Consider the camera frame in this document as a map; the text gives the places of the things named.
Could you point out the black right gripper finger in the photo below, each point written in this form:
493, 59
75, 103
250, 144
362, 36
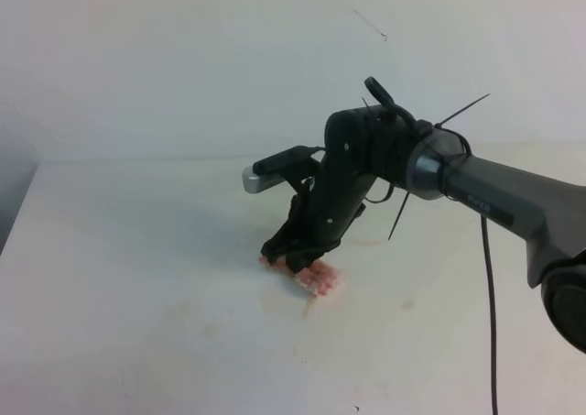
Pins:
298, 257

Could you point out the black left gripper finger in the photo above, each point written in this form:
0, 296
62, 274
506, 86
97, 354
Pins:
274, 251

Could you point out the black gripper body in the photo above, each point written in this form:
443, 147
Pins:
361, 145

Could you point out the pink striped rag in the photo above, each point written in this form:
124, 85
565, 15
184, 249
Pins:
318, 279

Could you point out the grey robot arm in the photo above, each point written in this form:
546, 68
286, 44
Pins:
549, 215

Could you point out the black zip tie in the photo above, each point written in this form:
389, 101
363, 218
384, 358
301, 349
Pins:
443, 122

